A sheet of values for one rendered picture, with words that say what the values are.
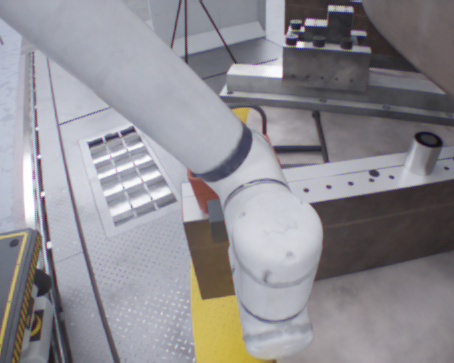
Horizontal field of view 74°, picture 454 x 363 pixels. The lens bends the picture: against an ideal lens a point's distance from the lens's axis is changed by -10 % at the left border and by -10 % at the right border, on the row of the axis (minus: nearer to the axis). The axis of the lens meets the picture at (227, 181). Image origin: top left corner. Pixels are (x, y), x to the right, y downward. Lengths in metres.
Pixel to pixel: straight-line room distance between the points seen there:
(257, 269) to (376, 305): 0.85
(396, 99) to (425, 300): 1.15
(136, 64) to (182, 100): 0.06
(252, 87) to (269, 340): 1.69
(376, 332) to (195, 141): 0.87
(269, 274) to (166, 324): 1.14
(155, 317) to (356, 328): 0.79
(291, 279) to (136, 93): 0.22
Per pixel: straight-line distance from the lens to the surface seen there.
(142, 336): 1.42
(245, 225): 0.31
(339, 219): 0.90
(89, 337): 1.50
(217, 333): 1.37
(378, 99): 1.97
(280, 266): 0.30
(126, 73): 0.31
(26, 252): 1.44
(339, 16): 1.83
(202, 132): 0.35
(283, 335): 0.40
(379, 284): 1.17
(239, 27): 4.02
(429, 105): 2.04
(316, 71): 1.79
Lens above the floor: 1.26
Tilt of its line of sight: 42 degrees down
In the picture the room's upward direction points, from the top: 5 degrees counter-clockwise
